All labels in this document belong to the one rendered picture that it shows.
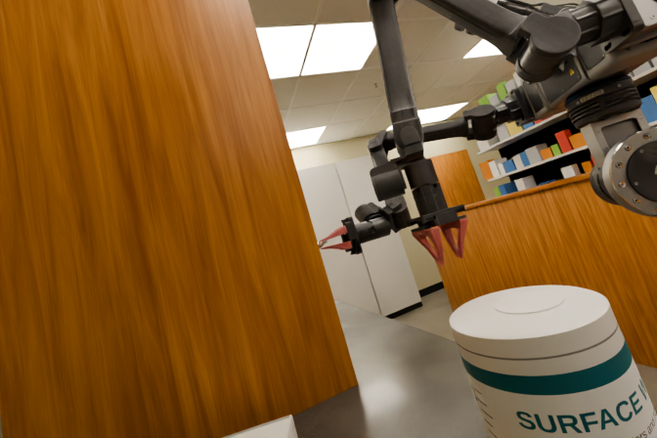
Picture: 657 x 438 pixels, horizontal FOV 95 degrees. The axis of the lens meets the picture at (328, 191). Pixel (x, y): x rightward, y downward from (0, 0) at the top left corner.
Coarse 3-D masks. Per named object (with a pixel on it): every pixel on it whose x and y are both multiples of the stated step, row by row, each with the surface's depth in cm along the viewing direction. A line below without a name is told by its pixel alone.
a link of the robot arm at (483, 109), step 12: (480, 108) 104; (492, 108) 101; (456, 120) 109; (384, 132) 121; (432, 132) 111; (444, 132) 109; (456, 132) 108; (468, 132) 107; (492, 132) 104; (384, 144) 126
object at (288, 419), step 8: (288, 416) 43; (264, 424) 43; (272, 424) 42; (280, 424) 41; (288, 424) 40; (240, 432) 42; (248, 432) 42; (256, 432) 41; (264, 432) 41; (272, 432) 40; (280, 432) 39; (288, 432) 39
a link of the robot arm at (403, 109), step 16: (384, 0) 68; (384, 16) 68; (384, 32) 67; (384, 48) 66; (400, 48) 65; (384, 64) 66; (400, 64) 65; (384, 80) 65; (400, 80) 64; (400, 96) 63; (400, 112) 62; (416, 112) 61; (400, 128) 61; (416, 128) 60; (400, 144) 60
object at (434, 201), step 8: (416, 192) 59; (424, 192) 58; (432, 192) 58; (440, 192) 58; (416, 200) 60; (424, 200) 58; (432, 200) 58; (440, 200) 58; (424, 208) 58; (432, 208) 57; (440, 208) 57; (448, 208) 57; (456, 208) 58; (464, 208) 58; (424, 216) 56; (432, 216) 57; (408, 224) 61
